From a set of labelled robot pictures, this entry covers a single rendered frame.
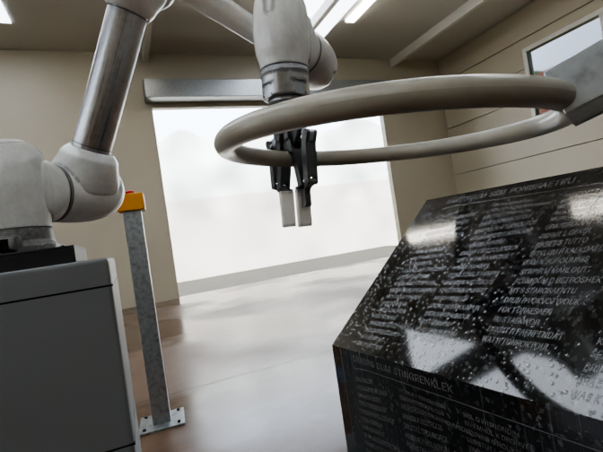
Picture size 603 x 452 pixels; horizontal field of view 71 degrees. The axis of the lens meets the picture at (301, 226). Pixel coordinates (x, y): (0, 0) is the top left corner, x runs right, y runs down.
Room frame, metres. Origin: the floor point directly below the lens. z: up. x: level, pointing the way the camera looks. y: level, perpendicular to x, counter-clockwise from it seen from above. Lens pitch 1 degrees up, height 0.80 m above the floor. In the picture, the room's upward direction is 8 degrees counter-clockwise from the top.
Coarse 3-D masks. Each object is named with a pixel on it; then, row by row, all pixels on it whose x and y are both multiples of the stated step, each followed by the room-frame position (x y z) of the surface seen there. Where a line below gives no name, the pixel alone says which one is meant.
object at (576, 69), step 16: (592, 48) 0.41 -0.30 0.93; (560, 64) 0.42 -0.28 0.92; (576, 64) 0.41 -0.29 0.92; (592, 64) 0.41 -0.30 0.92; (576, 80) 0.42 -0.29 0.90; (592, 80) 0.41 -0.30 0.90; (576, 96) 0.42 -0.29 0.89; (592, 96) 0.41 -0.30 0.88; (576, 112) 0.44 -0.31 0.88; (592, 112) 0.48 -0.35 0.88
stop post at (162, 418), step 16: (128, 208) 1.92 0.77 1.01; (144, 208) 1.94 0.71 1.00; (128, 224) 1.93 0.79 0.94; (128, 240) 1.93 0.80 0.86; (144, 240) 1.95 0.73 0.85; (144, 256) 1.95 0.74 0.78; (144, 272) 1.94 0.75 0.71; (144, 288) 1.94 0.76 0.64; (144, 304) 1.94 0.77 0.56; (144, 320) 1.93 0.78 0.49; (144, 336) 1.93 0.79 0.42; (144, 352) 1.93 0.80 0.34; (160, 352) 1.95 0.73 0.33; (144, 368) 1.93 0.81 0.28; (160, 368) 1.95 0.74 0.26; (160, 384) 1.94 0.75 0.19; (160, 400) 1.94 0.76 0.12; (160, 416) 1.94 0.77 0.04; (176, 416) 1.99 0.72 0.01; (144, 432) 1.87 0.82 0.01
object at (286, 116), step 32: (320, 96) 0.39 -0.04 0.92; (352, 96) 0.38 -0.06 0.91; (384, 96) 0.37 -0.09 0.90; (416, 96) 0.37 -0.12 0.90; (448, 96) 0.37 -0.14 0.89; (480, 96) 0.37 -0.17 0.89; (512, 96) 0.38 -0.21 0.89; (544, 96) 0.39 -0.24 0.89; (224, 128) 0.49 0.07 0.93; (256, 128) 0.44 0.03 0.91; (288, 128) 0.42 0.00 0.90; (512, 128) 0.66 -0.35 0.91; (544, 128) 0.59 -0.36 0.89; (256, 160) 0.70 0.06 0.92; (288, 160) 0.77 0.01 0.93; (320, 160) 0.81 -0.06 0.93; (352, 160) 0.82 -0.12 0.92; (384, 160) 0.83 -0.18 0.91
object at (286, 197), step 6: (282, 192) 0.80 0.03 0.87; (288, 192) 0.81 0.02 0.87; (282, 198) 0.80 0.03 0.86; (288, 198) 0.81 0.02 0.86; (282, 204) 0.80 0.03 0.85; (288, 204) 0.81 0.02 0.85; (282, 210) 0.80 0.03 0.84; (288, 210) 0.81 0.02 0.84; (294, 210) 0.82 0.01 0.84; (282, 216) 0.81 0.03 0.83; (288, 216) 0.81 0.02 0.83; (294, 216) 0.82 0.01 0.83; (282, 222) 0.81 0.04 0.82; (288, 222) 0.81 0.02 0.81; (294, 222) 0.82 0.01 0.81
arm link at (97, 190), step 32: (128, 0) 1.04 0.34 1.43; (160, 0) 1.09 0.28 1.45; (128, 32) 1.07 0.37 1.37; (96, 64) 1.08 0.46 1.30; (128, 64) 1.10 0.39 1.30; (96, 96) 1.09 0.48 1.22; (96, 128) 1.11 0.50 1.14; (64, 160) 1.10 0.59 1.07; (96, 160) 1.12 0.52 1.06; (96, 192) 1.14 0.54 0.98
